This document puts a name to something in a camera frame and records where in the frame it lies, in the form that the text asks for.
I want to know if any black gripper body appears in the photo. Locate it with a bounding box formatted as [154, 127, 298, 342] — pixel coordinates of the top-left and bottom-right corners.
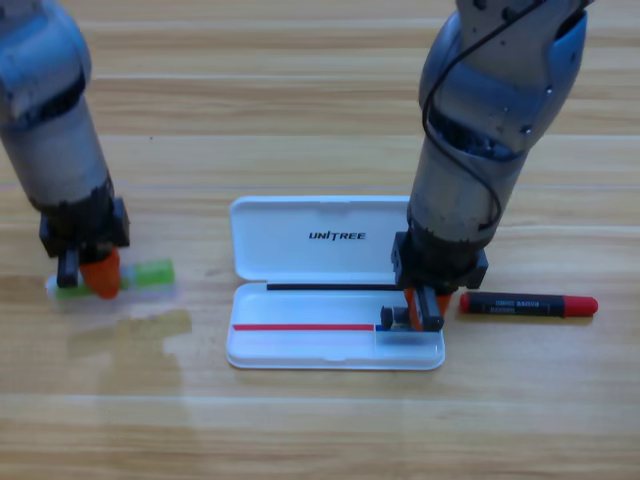
[38, 196, 132, 289]
[390, 230, 489, 333]

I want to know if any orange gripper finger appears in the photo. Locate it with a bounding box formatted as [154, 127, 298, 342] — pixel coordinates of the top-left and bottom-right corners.
[79, 247, 123, 301]
[403, 286, 455, 333]

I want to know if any small black sharpener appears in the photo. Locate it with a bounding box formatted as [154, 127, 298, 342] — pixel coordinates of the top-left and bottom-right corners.
[380, 304, 412, 333]

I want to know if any green white glue stick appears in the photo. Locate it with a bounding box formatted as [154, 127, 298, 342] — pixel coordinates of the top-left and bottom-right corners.
[45, 258, 177, 302]

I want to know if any red black marker pen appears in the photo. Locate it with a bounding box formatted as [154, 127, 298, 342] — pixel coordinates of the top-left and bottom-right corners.
[459, 290, 600, 320]

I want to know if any white Unitree pencil case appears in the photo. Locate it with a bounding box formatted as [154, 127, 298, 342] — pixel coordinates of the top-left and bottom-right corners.
[225, 195, 447, 372]

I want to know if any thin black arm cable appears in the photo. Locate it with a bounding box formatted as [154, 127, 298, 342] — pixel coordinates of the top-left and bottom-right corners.
[421, 0, 552, 235]

